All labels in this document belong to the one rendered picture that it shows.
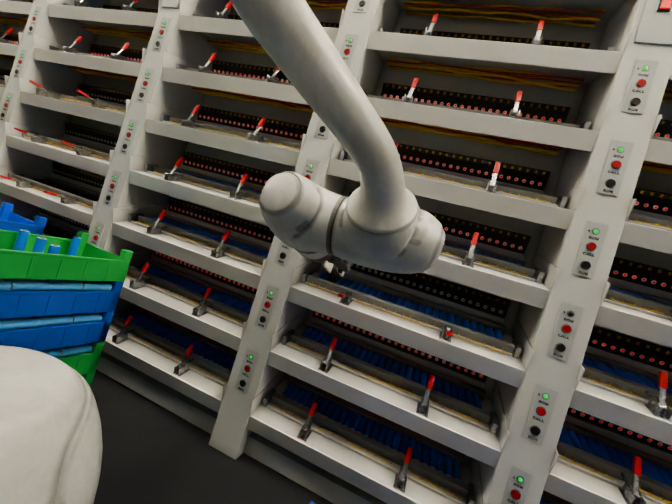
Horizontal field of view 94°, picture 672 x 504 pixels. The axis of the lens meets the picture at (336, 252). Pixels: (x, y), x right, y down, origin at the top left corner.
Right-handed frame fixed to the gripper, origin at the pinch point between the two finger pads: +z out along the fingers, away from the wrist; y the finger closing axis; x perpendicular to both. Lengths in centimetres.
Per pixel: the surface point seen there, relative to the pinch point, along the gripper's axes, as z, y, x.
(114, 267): -18, 47, 21
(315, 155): -6.8, 15.2, -27.5
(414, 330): 2.1, -24.4, 8.8
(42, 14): -14, 152, -60
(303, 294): 2.3, 6.3, 9.7
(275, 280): 1.9, 15.5, 8.7
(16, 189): 3, 134, 9
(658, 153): -10, -62, -43
